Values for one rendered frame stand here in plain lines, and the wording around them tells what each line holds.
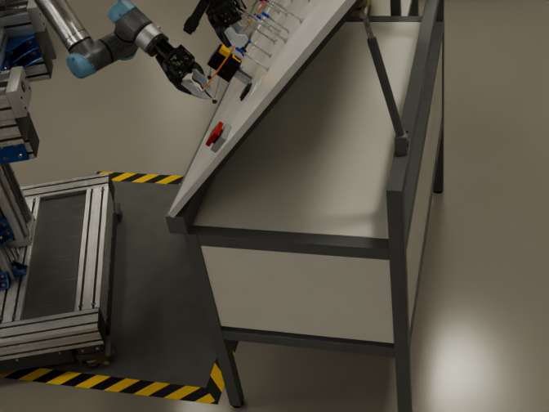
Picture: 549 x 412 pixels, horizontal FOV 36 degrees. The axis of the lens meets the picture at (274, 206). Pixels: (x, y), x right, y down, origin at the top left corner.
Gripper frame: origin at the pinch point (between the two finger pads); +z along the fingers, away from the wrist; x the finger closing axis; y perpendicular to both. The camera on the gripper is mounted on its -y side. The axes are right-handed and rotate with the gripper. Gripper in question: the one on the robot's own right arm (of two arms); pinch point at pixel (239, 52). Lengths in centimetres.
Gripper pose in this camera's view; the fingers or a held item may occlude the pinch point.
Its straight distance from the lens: 229.0
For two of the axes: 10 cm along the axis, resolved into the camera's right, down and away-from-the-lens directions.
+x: 1.5, -5.8, 8.0
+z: 5.2, 7.4, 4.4
